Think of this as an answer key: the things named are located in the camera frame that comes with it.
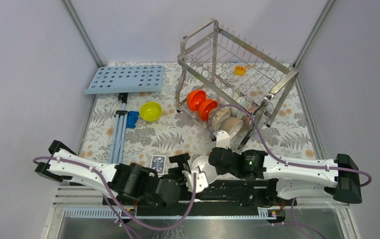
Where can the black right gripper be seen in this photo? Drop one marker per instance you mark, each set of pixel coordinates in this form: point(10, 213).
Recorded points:
point(220, 171)

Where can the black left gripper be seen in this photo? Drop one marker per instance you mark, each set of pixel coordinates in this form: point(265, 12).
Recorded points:
point(182, 162)

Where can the white plastic bowl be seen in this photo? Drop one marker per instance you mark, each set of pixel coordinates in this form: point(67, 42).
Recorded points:
point(202, 165)

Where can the yellow-green plastic bowl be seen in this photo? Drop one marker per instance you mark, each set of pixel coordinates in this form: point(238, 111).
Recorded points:
point(150, 111)

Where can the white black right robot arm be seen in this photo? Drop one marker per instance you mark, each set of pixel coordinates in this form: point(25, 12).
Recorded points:
point(292, 178)

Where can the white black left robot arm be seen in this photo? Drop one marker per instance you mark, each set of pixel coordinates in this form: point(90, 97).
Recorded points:
point(121, 182)

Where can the white dishes in rack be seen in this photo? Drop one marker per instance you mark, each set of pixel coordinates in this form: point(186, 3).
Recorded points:
point(235, 95)

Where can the stainless steel dish rack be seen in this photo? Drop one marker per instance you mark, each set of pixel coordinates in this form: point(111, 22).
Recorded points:
point(208, 56)

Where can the blue playing card deck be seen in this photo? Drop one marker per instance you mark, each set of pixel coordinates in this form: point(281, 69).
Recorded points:
point(158, 163)

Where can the patterned beige ceramic bowl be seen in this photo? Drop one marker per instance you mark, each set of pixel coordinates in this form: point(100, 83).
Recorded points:
point(219, 117)

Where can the orange bowl front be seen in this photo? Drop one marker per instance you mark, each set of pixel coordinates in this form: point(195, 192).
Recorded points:
point(205, 108)

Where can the orange bowl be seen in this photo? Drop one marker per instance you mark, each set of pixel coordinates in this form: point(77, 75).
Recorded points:
point(195, 98)
point(205, 108)

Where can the orange bowl rear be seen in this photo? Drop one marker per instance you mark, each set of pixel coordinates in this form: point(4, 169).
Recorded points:
point(195, 98)

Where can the light blue folded tripod stand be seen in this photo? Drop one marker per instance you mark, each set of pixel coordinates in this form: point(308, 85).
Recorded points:
point(119, 126)

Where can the small yellow cup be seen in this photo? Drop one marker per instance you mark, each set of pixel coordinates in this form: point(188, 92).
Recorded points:
point(239, 70)

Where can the light blue perforated tray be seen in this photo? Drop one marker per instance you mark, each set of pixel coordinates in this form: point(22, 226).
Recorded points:
point(126, 79)

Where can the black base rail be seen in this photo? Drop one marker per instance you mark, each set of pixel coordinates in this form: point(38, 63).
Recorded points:
point(226, 194)

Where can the light blue cable duct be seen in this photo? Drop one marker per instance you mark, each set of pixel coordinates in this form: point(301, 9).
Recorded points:
point(195, 213)

